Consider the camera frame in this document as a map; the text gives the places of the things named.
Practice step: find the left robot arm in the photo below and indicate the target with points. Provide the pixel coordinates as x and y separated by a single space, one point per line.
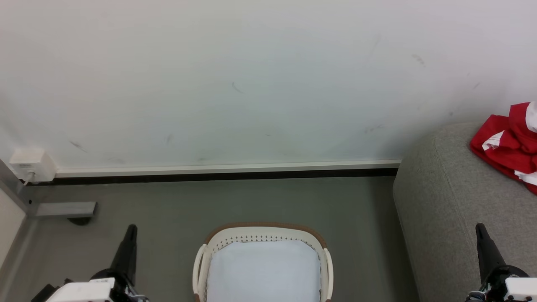
42 293

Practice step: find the white and black baseboard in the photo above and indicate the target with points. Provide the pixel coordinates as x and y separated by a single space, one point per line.
226 170

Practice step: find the white plastic laundry basket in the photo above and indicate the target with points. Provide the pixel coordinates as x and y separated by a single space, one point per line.
201 268

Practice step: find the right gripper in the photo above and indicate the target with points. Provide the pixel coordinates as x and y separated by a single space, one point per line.
514 287

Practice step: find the white wall box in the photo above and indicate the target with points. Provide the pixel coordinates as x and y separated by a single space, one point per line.
31 164

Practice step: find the red and white garment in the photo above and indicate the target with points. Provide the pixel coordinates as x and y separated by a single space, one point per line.
509 147

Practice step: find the grey metal frame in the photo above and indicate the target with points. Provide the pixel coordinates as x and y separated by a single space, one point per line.
58 208

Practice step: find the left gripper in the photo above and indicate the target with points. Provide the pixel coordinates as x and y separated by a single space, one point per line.
90 291

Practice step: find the grey fabric sofa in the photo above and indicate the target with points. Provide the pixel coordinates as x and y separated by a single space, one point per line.
453 218

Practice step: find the black frame foot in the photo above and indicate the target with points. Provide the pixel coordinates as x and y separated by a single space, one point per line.
79 220

